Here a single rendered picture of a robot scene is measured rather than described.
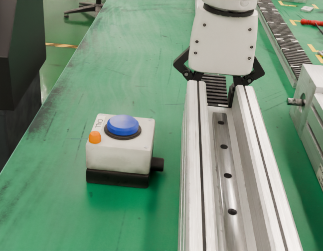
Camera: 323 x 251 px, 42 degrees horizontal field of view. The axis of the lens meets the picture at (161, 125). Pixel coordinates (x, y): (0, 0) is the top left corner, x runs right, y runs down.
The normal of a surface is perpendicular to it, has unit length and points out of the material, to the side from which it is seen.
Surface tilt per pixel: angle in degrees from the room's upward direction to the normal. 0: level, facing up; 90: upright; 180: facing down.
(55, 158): 0
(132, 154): 90
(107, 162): 90
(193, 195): 0
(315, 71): 0
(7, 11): 47
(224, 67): 98
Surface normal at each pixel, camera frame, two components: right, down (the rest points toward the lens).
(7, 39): 0.06, -0.21
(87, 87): 0.08, -0.86
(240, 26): 0.04, 0.51
